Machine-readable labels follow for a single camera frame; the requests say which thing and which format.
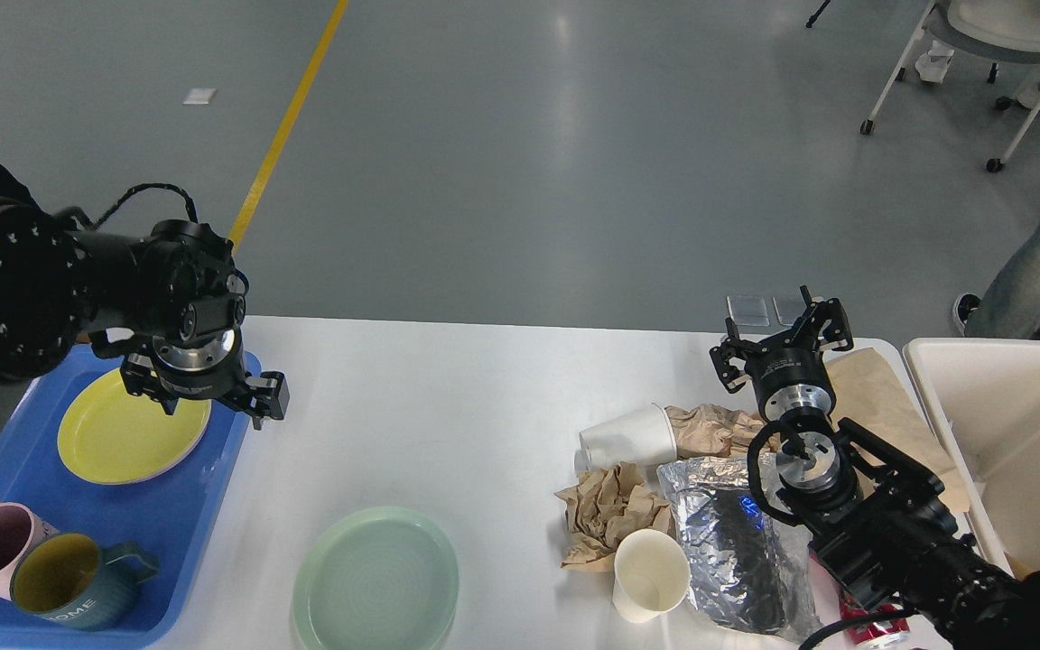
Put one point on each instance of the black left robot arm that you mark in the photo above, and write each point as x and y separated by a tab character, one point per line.
170	305

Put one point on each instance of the yellow plate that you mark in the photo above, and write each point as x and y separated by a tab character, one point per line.
108	437

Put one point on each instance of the white rolling chair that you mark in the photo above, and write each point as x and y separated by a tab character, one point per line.
996	31

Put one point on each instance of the blue plastic tray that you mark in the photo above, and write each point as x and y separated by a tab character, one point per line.
170	516

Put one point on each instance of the floor outlet plate right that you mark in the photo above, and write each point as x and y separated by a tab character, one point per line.
791	308

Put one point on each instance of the crumpled brown paper back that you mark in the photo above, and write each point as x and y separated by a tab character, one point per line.
710	430

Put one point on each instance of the red soda can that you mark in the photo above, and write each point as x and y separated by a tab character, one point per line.
880	628

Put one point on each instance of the flat brown paper bag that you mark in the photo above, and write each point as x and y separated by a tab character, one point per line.
870	393

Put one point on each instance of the crumpled brown paper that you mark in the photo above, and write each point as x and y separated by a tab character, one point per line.
710	430
603	509

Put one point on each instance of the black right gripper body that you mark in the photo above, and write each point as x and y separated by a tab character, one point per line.
789	379

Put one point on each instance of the white paper cup lying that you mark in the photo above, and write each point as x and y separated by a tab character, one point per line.
644	437

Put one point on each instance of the floor outlet plate left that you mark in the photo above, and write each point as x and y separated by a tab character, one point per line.
748	311

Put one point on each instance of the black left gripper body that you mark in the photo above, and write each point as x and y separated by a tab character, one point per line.
210	371

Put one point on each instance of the green plate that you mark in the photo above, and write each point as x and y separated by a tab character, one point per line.
385	577

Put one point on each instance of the teal mug yellow inside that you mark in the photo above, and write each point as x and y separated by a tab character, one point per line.
72	581

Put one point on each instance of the silver foil bag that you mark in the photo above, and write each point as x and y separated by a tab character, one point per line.
749	572

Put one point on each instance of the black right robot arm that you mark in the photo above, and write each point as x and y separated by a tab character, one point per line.
878	525

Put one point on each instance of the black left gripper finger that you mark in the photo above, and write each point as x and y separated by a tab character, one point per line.
139	379
263	398

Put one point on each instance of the crumpled brown paper front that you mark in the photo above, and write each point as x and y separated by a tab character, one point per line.
603	509

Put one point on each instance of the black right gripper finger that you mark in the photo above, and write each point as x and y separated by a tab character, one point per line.
732	358
823	326

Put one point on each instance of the white plastic bin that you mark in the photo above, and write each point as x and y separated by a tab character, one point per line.
982	398

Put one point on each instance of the floor outlet plate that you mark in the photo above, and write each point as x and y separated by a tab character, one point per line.
791	308
748	311

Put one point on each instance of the white paper cup upright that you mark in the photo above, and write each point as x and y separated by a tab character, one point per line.
651	576

